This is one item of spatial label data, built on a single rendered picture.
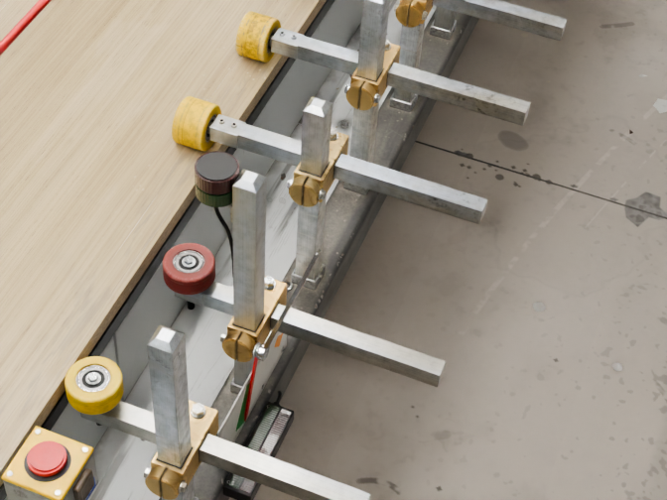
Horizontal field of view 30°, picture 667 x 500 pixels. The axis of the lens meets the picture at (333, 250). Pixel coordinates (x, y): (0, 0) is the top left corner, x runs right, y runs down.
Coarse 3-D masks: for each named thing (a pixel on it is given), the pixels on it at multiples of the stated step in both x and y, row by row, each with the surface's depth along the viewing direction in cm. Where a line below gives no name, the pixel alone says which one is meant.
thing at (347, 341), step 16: (208, 288) 192; (224, 288) 192; (208, 304) 193; (224, 304) 191; (272, 320) 190; (288, 320) 189; (304, 320) 189; (320, 320) 189; (304, 336) 189; (320, 336) 188; (336, 336) 187; (352, 336) 187; (368, 336) 188; (352, 352) 188; (368, 352) 186; (384, 352) 186; (400, 352) 186; (416, 352) 186; (384, 368) 187; (400, 368) 186; (416, 368) 184; (432, 368) 184; (432, 384) 186
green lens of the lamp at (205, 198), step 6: (198, 192) 167; (204, 192) 166; (228, 192) 166; (198, 198) 168; (204, 198) 167; (210, 198) 166; (216, 198) 166; (222, 198) 166; (228, 198) 167; (210, 204) 167; (216, 204) 167; (222, 204) 167; (228, 204) 168
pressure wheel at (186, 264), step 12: (168, 252) 190; (180, 252) 191; (192, 252) 191; (204, 252) 191; (168, 264) 189; (180, 264) 189; (192, 264) 189; (204, 264) 189; (168, 276) 188; (180, 276) 187; (192, 276) 188; (204, 276) 188; (180, 288) 188; (192, 288) 188; (204, 288) 190
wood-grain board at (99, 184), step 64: (0, 0) 230; (64, 0) 231; (128, 0) 232; (192, 0) 233; (256, 0) 234; (320, 0) 236; (0, 64) 218; (64, 64) 219; (128, 64) 220; (192, 64) 221; (256, 64) 222; (0, 128) 208; (64, 128) 208; (128, 128) 209; (0, 192) 198; (64, 192) 199; (128, 192) 199; (192, 192) 201; (0, 256) 189; (64, 256) 190; (128, 256) 190; (0, 320) 181; (64, 320) 181; (0, 384) 173; (64, 384) 176; (0, 448) 167
